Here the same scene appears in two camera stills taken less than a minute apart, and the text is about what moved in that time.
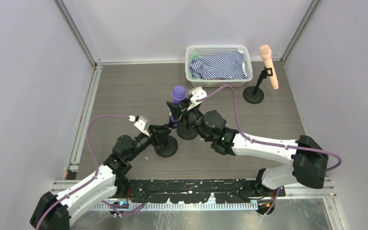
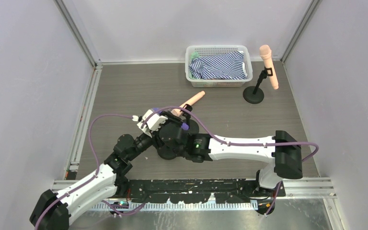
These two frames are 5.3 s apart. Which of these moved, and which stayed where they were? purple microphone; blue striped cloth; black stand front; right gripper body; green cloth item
Moved: purple microphone; right gripper body
Stayed: blue striped cloth; green cloth item; black stand front
